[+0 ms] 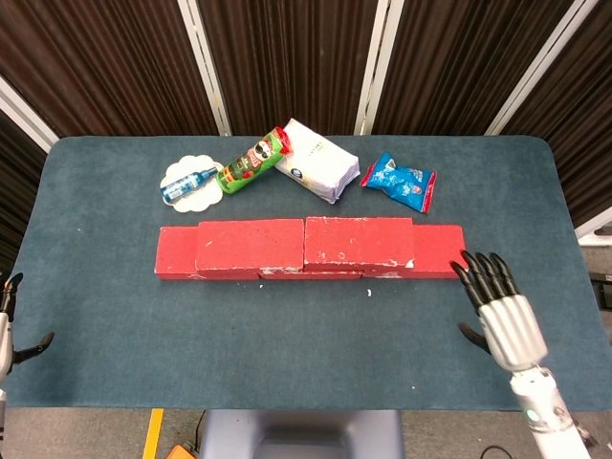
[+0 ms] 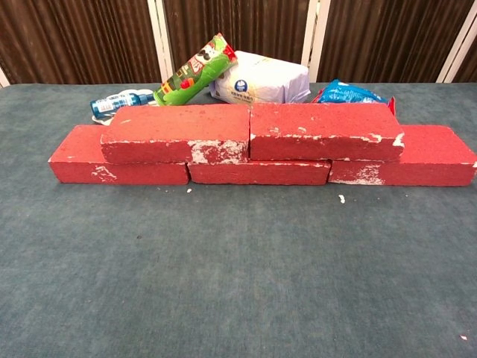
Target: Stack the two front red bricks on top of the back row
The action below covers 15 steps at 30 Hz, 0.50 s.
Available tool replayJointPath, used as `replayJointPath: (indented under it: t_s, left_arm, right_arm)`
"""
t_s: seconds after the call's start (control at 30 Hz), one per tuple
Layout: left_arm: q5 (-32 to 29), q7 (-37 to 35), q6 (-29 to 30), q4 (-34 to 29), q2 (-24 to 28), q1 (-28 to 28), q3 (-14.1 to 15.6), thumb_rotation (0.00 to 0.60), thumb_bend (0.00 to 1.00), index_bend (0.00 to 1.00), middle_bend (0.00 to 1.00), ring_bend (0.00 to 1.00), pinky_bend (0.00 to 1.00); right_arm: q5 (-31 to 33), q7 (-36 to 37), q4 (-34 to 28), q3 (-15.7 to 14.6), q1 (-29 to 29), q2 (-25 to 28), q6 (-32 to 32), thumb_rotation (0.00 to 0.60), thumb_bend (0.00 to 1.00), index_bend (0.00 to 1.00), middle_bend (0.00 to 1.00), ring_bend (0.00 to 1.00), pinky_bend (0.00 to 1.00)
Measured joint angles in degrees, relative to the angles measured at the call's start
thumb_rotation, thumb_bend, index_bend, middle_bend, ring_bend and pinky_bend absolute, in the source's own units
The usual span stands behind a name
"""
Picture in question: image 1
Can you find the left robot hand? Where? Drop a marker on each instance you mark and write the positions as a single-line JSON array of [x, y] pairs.
[[6, 334]]

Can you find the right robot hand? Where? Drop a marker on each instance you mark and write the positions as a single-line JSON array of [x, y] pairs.
[[511, 330]]

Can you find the red brick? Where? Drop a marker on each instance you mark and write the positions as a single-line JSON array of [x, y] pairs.
[[248, 248], [174, 251], [311, 275], [437, 248], [358, 244]]

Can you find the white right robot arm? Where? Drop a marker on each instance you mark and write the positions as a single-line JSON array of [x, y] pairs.
[[550, 421]]

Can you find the brown pleated screen panel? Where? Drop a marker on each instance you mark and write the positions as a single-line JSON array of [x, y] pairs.
[[19, 191], [287, 57], [454, 62], [583, 143], [95, 62]]

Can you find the yellow floor tape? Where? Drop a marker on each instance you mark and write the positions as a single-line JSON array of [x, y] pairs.
[[153, 435]]

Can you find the blue snack bag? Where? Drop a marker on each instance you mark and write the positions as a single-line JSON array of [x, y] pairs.
[[401, 184]]

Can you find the orange floor object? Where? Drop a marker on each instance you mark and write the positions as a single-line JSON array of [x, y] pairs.
[[181, 453]]

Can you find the teal felt table cloth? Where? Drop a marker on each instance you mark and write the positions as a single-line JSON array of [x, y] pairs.
[[287, 344]]

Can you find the blue spray bottle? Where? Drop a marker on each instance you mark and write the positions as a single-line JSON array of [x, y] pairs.
[[184, 184]]

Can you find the grey robot torso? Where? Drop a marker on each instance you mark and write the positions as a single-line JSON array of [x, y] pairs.
[[301, 435]]

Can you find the white flour bag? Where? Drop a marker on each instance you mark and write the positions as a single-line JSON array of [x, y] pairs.
[[315, 162]]

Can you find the green snack bag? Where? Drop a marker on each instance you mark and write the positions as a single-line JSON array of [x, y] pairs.
[[248, 165]]

